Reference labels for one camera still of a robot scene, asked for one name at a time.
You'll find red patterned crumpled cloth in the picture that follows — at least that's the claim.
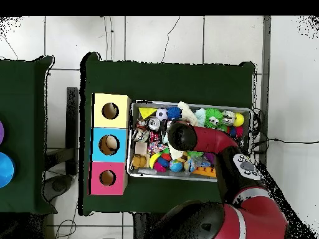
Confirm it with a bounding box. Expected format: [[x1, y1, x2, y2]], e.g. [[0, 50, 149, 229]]
[[147, 141, 167, 154]]

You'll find plain yellow ball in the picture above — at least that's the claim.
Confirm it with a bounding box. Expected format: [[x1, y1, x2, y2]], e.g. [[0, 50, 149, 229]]
[[233, 113, 245, 128]]

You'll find black power cable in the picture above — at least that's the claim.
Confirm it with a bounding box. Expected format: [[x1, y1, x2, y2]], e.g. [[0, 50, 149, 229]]
[[252, 138, 319, 146]]

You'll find green fuzzy ball with eyes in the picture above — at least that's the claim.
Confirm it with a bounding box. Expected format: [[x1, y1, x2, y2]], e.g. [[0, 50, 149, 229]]
[[204, 108, 227, 131]]

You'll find black and white soccer ball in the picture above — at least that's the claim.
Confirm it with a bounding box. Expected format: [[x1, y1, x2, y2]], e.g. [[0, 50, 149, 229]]
[[155, 107, 169, 122]]

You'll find dark grey stand base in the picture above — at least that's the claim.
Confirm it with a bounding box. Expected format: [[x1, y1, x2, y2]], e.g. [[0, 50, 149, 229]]
[[43, 174, 73, 203]]

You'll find yellow wedge block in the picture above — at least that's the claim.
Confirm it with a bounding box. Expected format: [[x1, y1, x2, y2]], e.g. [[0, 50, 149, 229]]
[[138, 106, 158, 120]]

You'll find cream knitted cloth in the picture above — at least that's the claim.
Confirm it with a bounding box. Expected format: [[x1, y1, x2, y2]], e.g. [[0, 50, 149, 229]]
[[167, 101, 200, 161]]

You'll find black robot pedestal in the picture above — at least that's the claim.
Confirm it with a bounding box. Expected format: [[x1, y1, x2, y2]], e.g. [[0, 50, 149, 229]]
[[133, 212, 163, 239]]

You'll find black upright panel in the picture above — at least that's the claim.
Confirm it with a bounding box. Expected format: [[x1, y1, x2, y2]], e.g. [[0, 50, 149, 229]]
[[65, 87, 79, 175]]

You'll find thin black floor cable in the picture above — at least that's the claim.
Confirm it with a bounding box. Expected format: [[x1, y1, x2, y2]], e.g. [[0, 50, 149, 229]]
[[160, 16, 181, 63]]

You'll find large blue ball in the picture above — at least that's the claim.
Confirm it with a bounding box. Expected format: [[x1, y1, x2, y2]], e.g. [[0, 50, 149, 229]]
[[0, 152, 15, 188]]

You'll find wooden box with three holes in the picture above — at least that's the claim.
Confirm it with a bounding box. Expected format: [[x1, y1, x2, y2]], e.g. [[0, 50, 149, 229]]
[[88, 93, 132, 196]]

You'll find metal mesh bin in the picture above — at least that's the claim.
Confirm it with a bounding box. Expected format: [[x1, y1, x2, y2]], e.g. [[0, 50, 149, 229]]
[[126, 100, 253, 182]]

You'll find brown teddy bear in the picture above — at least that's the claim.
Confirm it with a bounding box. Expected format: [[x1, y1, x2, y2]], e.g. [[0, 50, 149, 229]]
[[131, 152, 150, 170]]

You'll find dark green table cloth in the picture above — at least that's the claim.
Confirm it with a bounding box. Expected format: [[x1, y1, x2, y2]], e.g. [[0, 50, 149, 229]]
[[79, 51, 256, 216], [0, 55, 57, 215]]

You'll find mint knitted cloth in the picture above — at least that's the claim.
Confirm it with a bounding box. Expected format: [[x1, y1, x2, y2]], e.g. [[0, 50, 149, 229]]
[[194, 108, 206, 125]]

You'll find blue spiky ball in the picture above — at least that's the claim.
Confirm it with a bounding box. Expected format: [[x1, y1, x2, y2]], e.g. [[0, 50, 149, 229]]
[[166, 106, 182, 120]]

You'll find crushed red soda can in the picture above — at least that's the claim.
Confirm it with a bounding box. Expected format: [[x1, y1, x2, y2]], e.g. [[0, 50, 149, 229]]
[[148, 116, 161, 131]]

